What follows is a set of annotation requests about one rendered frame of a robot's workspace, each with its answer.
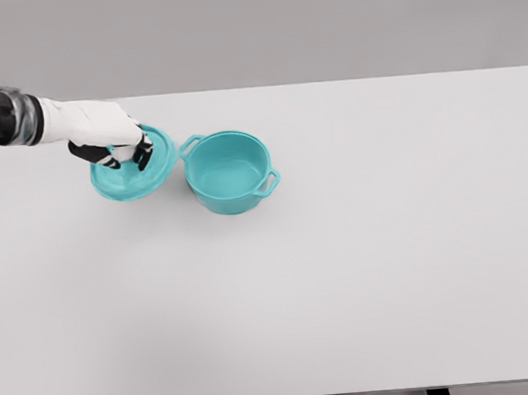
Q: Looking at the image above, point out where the teal pot with handles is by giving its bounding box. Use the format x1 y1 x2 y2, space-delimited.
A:
176 125 285 220

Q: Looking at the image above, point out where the teal pot lid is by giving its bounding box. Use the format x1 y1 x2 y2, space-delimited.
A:
86 120 180 204

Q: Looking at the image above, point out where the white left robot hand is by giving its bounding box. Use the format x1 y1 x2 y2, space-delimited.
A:
64 96 157 178

